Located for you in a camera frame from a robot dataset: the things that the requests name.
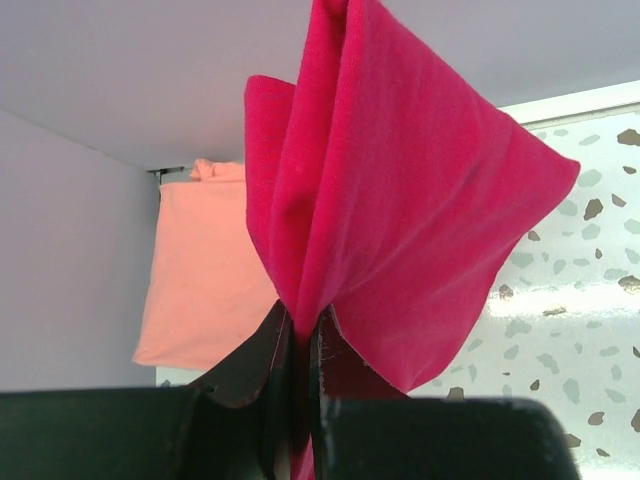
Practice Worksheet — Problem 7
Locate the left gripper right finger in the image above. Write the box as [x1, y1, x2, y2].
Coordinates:
[309, 308, 579, 479]

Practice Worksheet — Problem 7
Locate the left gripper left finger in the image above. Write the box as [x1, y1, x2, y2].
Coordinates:
[1, 302, 291, 479]

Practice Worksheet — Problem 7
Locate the crimson red t-shirt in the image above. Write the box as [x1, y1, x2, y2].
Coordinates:
[245, 1, 580, 479]

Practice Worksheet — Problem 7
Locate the folded peach t-shirt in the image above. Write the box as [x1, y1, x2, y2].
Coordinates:
[133, 159, 277, 371]

